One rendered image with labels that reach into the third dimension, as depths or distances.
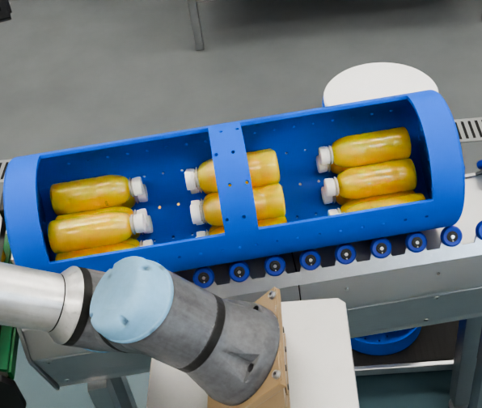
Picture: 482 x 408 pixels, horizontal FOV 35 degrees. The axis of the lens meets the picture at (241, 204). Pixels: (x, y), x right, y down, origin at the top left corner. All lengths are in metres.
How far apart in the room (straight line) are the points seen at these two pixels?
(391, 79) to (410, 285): 0.55
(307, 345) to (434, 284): 0.54
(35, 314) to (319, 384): 0.43
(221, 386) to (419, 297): 0.75
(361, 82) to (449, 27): 2.28
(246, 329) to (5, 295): 0.33
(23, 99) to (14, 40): 0.64
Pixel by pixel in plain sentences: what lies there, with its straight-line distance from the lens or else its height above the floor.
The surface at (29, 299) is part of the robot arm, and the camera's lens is 1.10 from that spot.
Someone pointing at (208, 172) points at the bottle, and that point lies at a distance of 1.52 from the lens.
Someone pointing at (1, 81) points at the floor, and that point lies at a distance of 4.31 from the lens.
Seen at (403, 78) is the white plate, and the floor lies 1.04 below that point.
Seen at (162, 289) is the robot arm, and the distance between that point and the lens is 1.01.
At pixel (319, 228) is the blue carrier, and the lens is 1.49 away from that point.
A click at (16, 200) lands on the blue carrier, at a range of 1.51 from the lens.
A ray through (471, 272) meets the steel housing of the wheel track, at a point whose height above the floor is 0.87.
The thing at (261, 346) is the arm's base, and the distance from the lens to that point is 1.07.
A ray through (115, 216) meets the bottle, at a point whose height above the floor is 1.13.
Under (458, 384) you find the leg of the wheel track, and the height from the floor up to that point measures 0.16.
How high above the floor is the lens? 2.15
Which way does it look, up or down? 43 degrees down
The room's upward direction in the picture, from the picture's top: 9 degrees counter-clockwise
